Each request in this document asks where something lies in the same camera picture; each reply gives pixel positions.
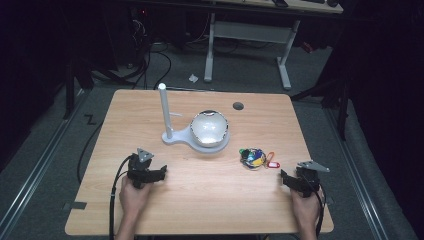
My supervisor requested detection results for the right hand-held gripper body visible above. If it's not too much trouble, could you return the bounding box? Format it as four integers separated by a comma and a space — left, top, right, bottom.
294, 160, 331, 198

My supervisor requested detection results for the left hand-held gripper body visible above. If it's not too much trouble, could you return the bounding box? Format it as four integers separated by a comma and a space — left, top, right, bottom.
127, 147, 155, 190

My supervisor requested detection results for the bunch of colourful key tags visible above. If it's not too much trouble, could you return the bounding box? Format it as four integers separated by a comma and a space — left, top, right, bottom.
238, 147, 282, 171

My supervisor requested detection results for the person's right hand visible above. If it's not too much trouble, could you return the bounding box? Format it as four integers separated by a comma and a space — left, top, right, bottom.
290, 188, 324, 232

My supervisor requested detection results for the person's left hand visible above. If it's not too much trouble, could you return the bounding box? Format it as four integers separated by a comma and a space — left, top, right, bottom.
118, 175, 153, 219

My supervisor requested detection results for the white stand with pole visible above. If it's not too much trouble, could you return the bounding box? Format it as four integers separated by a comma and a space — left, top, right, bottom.
157, 82, 231, 155

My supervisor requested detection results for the shiny silver bowl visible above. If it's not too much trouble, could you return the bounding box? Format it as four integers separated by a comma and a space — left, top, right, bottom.
189, 109, 230, 149

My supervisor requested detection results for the black tape strip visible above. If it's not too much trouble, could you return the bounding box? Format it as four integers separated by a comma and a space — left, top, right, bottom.
62, 201, 88, 212

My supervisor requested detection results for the white-legged desk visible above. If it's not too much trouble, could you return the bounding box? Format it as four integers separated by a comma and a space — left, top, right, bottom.
199, 0, 345, 92

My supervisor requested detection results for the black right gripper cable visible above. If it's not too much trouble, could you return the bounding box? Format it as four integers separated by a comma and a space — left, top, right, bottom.
299, 175, 326, 238

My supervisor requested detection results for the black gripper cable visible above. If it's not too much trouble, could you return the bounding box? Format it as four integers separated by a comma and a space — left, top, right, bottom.
108, 155, 133, 240
299, 175, 326, 238

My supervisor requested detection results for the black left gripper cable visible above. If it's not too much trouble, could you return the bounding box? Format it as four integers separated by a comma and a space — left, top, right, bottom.
108, 155, 133, 240

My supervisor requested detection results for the metal floor rail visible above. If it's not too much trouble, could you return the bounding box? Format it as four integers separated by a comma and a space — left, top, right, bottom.
324, 108, 391, 240
0, 89, 88, 234

